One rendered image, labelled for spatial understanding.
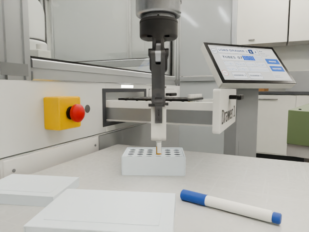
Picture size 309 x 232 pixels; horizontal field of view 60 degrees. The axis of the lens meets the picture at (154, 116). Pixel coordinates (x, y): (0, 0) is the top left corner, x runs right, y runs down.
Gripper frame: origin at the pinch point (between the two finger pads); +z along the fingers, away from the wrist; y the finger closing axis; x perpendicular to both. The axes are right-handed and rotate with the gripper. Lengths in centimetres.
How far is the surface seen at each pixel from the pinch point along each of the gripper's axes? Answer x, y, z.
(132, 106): 8.1, 22.0, -1.8
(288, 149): -40, 30, 12
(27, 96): 26.6, -0.5, -5.2
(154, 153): 1.0, 0.8, 6.5
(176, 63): -7, 83, -20
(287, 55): -177, 345, -54
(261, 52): -61, 118, -29
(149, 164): 1.8, -3.3, 7.8
